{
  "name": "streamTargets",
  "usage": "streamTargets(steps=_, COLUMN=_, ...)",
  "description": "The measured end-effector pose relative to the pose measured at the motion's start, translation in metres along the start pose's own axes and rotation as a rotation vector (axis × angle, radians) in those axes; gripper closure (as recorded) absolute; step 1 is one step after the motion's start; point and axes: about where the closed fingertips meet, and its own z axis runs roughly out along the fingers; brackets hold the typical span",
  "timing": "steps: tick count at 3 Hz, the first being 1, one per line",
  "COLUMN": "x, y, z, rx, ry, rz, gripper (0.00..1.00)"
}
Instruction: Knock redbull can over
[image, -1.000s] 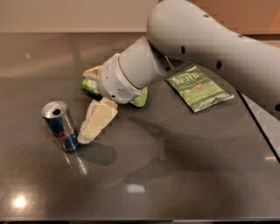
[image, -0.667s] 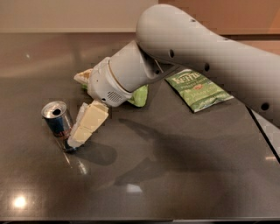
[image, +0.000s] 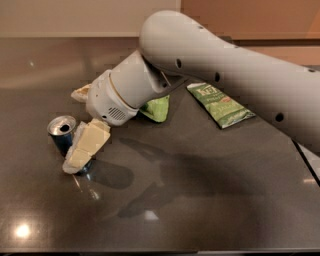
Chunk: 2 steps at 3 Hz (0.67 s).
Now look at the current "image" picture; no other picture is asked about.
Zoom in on red bull can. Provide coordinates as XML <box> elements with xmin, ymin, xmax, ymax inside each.
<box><xmin>46</xmin><ymin>115</ymin><xmax>93</xmax><ymax>176</ymax></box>

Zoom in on light green crumpled snack bag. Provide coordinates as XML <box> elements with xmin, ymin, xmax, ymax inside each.
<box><xmin>139</xmin><ymin>95</ymin><xmax>170</xmax><ymax>123</ymax></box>

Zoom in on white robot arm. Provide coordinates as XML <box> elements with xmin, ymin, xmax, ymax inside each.
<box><xmin>63</xmin><ymin>11</ymin><xmax>320</xmax><ymax>174</ymax></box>

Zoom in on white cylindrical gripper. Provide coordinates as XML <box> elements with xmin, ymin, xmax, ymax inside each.
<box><xmin>62</xmin><ymin>70</ymin><xmax>138</xmax><ymax>174</ymax></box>

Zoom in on green kettle chips bag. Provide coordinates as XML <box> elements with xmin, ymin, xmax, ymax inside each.
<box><xmin>187</xmin><ymin>83</ymin><xmax>255</xmax><ymax>129</ymax></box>

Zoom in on grey side table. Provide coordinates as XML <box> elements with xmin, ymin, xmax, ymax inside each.
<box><xmin>298</xmin><ymin>145</ymin><xmax>320</xmax><ymax>186</ymax></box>

